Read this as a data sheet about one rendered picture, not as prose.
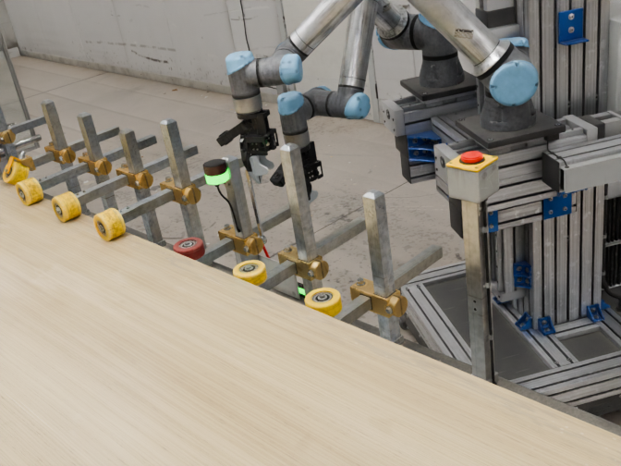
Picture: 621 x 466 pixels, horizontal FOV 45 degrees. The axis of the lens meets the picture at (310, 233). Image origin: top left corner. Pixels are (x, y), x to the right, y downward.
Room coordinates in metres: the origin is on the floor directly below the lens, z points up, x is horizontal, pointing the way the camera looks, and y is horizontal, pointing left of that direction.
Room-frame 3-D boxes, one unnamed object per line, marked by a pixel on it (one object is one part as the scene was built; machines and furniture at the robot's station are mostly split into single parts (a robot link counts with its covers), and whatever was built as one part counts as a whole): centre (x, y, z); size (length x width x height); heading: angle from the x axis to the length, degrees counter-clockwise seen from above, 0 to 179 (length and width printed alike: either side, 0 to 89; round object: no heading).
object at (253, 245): (1.87, 0.20, 0.85); 0.14 x 0.06 x 0.05; 41
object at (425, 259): (1.53, -0.15, 0.82); 0.44 x 0.03 x 0.04; 131
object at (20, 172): (2.52, 0.99, 0.93); 0.09 x 0.08 x 0.09; 131
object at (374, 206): (1.47, -0.15, 0.86); 0.04 x 0.04 x 0.48; 41
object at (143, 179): (2.25, 0.52, 0.95); 0.14 x 0.06 x 0.05; 41
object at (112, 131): (2.69, 0.81, 0.95); 0.37 x 0.03 x 0.03; 131
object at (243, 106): (1.94, 0.11, 1.21); 0.08 x 0.08 x 0.05
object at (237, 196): (1.85, 0.18, 0.86); 0.04 x 0.04 x 0.48; 41
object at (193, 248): (1.78, 0.33, 0.85); 0.08 x 0.08 x 0.11
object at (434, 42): (2.43, -0.51, 1.21); 0.13 x 0.12 x 0.14; 47
